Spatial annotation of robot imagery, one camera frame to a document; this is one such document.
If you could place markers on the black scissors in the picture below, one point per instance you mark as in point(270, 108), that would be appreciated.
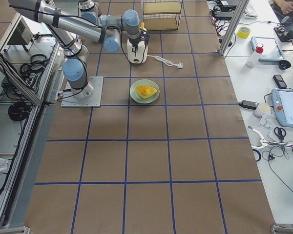
point(280, 133)

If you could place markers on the white two-slot toaster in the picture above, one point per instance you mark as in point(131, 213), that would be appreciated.
point(137, 54)

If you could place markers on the white cup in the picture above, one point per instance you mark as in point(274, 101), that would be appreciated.
point(261, 110)

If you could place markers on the pale green round plate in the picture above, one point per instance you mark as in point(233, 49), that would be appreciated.
point(137, 98)

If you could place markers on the blue tape roll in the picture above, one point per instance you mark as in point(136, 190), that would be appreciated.
point(259, 156)

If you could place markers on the grey control box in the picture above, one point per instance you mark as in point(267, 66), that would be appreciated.
point(22, 36)

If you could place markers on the black power adapter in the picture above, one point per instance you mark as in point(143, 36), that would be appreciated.
point(248, 104)

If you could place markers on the yellow tape roll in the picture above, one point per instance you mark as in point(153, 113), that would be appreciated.
point(243, 32)

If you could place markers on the upper teach pendant tablet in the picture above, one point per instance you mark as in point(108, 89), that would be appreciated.
point(272, 51)

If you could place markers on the red-capped plastic bottle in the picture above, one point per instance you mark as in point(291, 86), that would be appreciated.
point(256, 55)

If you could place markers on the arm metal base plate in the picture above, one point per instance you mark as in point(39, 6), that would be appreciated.
point(90, 96)

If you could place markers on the aluminium frame post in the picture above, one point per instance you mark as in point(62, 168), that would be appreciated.
point(232, 26)

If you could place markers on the yellow triangular bread on plate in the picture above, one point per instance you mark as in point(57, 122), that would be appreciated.
point(145, 91)

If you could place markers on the black round cap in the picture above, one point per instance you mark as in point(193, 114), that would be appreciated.
point(284, 64)

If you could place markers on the wooden wire-frame shelf rack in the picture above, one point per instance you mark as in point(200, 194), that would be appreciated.
point(160, 15)

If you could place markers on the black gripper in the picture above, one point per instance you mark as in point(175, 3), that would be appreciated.
point(135, 42)

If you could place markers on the lower blue teach pendant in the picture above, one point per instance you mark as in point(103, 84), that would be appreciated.
point(282, 100)

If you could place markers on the black phone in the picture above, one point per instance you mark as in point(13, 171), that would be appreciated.
point(279, 81)

